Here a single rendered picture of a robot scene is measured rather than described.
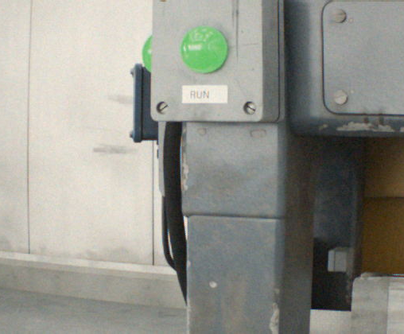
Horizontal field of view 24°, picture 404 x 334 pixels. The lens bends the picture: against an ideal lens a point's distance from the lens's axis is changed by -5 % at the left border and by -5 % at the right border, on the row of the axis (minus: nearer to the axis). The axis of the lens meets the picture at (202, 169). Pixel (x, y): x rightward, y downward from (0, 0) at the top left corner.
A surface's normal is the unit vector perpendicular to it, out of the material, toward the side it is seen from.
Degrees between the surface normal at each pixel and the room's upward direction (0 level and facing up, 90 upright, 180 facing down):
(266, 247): 90
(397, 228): 90
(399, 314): 90
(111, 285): 90
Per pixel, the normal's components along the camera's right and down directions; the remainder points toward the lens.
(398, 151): -0.38, 0.04
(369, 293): -0.13, 0.05
